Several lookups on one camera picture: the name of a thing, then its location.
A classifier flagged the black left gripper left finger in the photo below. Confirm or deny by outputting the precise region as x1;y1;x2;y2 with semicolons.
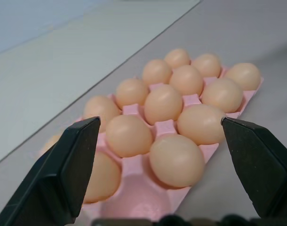
0;116;102;226

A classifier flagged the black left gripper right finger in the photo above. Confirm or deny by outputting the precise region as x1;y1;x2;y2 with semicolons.
221;117;287;220

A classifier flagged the beige egg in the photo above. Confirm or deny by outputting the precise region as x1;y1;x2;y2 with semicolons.
164;48;191;69
201;78;244;113
83;95;122;133
142;59;173;87
223;63;262;91
115;78;150;110
105;114;154;158
176;104;227;145
149;134;205;188
191;53;222;79
144;84;183;126
169;65;204;97
40;133;63;153
83;150;122;204

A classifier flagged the pink egg tray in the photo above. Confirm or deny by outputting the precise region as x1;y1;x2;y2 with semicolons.
39;65;264;223

